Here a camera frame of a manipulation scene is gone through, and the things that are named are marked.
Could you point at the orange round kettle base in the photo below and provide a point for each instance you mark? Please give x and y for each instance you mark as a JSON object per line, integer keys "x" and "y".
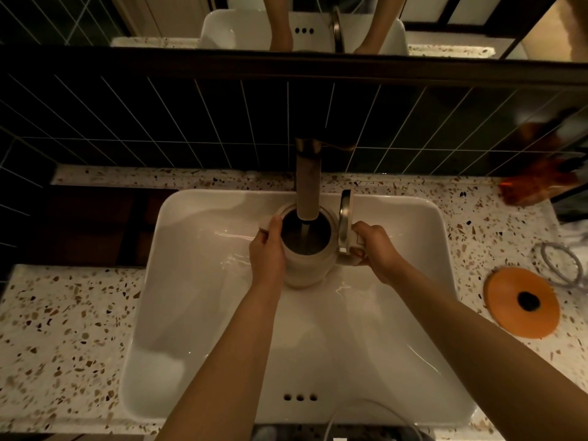
{"x": 521, "y": 302}

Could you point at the person's right thumb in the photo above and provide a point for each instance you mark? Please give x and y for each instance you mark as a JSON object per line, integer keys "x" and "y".
{"x": 358, "y": 253}

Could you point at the white electric kettle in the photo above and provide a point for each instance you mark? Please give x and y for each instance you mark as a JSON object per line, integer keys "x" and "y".
{"x": 310, "y": 243}

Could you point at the person's right hand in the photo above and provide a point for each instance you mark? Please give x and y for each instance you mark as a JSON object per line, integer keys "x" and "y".
{"x": 377, "y": 252}

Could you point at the white ceramic sink basin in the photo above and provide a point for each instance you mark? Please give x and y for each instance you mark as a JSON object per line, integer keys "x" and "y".
{"x": 239, "y": 326}

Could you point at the person's right forearm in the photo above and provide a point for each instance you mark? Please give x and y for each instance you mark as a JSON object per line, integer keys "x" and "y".
{"x": 487, "y": 362}

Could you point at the wall mirror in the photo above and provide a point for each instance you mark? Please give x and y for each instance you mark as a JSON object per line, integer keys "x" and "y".
{"x": 321, "y": 22}

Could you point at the metal sink faucet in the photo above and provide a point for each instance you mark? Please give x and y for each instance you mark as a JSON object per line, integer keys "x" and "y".
{"x": 308, "y": 179}

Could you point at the person's left forearm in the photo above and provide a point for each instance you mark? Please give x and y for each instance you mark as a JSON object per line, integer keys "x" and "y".
{"x": 220, "y": 362}

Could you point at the person's left hand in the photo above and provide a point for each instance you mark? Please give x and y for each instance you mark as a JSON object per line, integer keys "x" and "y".
{"x": 266, "y": 259}

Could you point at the person's left thumb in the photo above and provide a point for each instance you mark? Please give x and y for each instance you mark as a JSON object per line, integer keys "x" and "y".
{"x": 275, "y": 228}

